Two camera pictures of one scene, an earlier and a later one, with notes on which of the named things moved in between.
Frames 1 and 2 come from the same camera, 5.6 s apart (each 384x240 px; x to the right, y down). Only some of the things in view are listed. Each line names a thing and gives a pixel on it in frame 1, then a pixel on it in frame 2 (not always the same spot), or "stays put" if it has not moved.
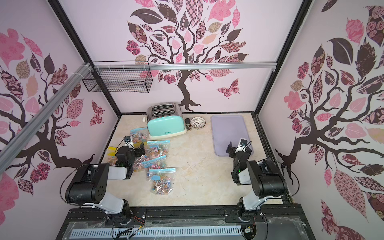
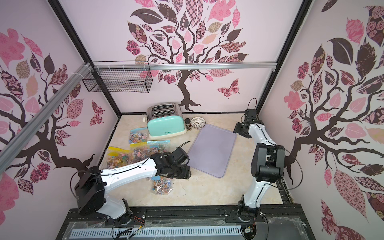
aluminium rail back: (183, 66) stays put
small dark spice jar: (188, 124) stays put
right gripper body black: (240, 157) -> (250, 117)
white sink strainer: (198, 122) stays put
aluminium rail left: (8, 151) stays put
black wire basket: (121, 80) stays put
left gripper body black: (136, 153) -> (179, 172)
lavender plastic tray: (227, 128) -> (211, 150)
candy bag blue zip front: (162, 180) stays put
